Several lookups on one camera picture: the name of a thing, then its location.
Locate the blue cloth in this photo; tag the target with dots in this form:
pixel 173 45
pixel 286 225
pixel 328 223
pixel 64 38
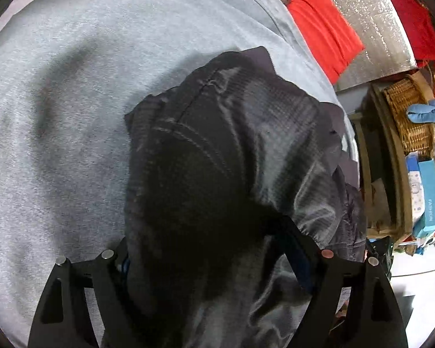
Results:
pixel 426 112

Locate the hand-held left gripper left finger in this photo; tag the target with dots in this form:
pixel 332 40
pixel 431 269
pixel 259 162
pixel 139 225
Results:
pixel 108 272

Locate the white patterned box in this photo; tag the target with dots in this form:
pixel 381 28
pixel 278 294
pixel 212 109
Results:
pixel 416 188

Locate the dark grey puffer jacket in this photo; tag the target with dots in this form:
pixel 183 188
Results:
pixel 221 152

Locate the silver foil mat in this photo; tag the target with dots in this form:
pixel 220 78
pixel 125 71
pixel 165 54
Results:
pixel 377 25

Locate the wicker basket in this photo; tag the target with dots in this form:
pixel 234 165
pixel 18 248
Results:
pixel 409 134

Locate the red blanket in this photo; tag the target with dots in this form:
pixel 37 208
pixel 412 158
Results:
pixel 409 7

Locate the red folded cloth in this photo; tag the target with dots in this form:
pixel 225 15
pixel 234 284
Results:
pixel 322 32

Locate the grey fleece blanket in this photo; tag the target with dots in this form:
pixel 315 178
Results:
pixel 58 116

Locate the wooden shelf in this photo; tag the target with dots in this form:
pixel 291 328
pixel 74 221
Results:
pixel 391 174

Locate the blue box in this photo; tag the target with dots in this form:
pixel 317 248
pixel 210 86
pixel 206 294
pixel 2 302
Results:
pixel 429 199

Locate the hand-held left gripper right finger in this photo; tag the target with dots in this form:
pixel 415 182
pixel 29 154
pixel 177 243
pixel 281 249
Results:
pixel 306 275

